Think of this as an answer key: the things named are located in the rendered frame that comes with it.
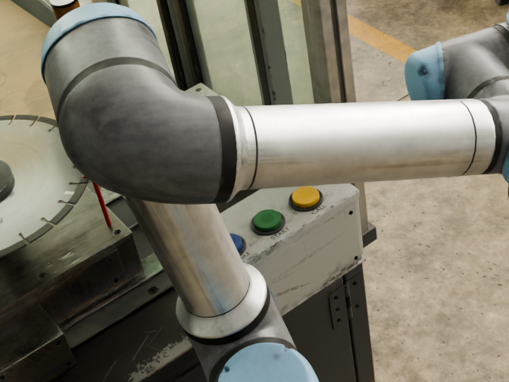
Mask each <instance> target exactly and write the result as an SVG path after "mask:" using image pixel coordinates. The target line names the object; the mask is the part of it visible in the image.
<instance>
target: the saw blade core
mask: <svg viewBox="0 0 509 382"><path fill-rule="evenodd" d="M11 122H12V123H11ZM10 124H11V125H10ZM32 125H33V126H32ZM49 131H50V132H49ZM0 159H1V160H3V161H5V162H6V163H7V164H8V165H9V166H10V168H11V171H12V173H13V181H12V184H11V186H10V188H9V189H8V191H7V192H6V193H5V194H4V195H3V196H2V197H1V198H0V250H2V249H5V248H7V247H9V246H12V245H14V244H15V243H18V242H20V241H21V240H23V239H22V237H21V236H19V235H21V234H22V236H23V237H24V239H26V238H27V237H28V236H29V235H31V234H33V233H35V232H36V231H37V230H38V229H40V228H41V227H43V226H44V225H46V224H47V223H48V222H50V220H51V219H52V218H53V217H54V216H55V215H56V214H57V213H58V212H59V211H60V210H61V209H62V208H63V207H64V206H65V205H66V203H68V201H69V200H70V198H71V197H72V195H71V194H64V193H65V191H69V192H75V191H76V189H77V187H78V184H80V179H81V176H82V173H81V172H80V171H79V170H78V169H77V168H74V167H75V166H74V164H73V163H72V161H71V160H70V159H69V158H68V156H67V154H66V152H65V150H64V147H63V145H62V143H61V138H60V134H59V129H58V127H55V126H53V125H51V124H47V123H44V122H40V121H32V120H13V121H12V120H3V121H0ZM70 184H72V185H70ZM59 202H61V203H59ZM62 202H64V203H62ZM42 219H45V220H46V221H48V222H46V221H42Z"/></svg>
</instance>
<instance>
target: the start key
mask: <svg viewBox="0 0 509 382"><path fill-rule="evenodd" d="M281 223H282V218H281V215H280V213H279V212H278V211H275V210H273V209H265V210H263V211H259V212H258V213H257V214H256V215H255V217H254V227H255V228H256V229H257V230H259V231H263V232H269V231H272V230H275V229H277V228H278V227H279V226H280V225H281Z"/></svg>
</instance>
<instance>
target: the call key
mask: <svg viewBox="0 0 509 382"><path fill-rule="evenodd" d="M319 200H320V196H319V192H318V191H317V189H315V188H313V187H312V186H302V187H300V188H297V189H296V190H295V191H294V193H293V194H292V202H293V204H294V205H295V206H297V207H299V208H309V207H311V206H314V205H316V204H317V203H318V202H319Z"/></svg>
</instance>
